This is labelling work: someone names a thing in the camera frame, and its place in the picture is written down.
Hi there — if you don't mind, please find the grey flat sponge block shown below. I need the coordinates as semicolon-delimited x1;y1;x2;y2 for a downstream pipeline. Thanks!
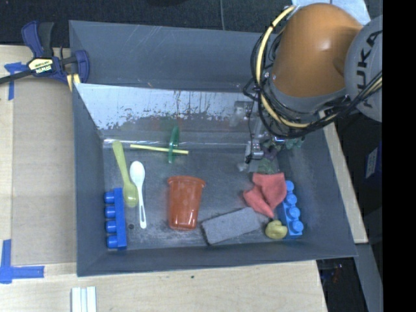
200;206;270;246

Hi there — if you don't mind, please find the yellow drinking straw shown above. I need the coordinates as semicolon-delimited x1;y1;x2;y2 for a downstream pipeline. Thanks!
129;143;190;156

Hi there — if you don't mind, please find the pale wood flat board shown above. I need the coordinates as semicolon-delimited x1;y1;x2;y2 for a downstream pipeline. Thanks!
11;76;369;267

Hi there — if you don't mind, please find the green plastic lid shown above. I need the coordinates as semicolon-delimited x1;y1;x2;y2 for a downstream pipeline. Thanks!
167;125;181;164

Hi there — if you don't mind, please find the grey metal bin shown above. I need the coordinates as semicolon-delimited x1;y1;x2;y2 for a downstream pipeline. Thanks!
68;19;359;278

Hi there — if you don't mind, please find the orange plastic cup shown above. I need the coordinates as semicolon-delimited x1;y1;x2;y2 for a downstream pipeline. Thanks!
166;175;207;231

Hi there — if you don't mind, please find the blue toy building brick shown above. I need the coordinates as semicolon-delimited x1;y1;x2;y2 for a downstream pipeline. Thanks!
103;187;129;251
275;179;306;240

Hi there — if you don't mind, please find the red cloth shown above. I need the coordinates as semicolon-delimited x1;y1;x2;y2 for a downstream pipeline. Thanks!
242;172;288;219

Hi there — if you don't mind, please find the white plastic spoon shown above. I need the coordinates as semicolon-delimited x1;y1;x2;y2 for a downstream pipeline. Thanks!
129;160;148;230

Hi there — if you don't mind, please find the yellow toy duck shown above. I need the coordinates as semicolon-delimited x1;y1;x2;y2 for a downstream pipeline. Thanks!
264;219;289;241

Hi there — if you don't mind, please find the yellow-green plastic spoon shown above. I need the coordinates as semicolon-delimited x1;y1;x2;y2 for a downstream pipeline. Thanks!
112;140;139;209

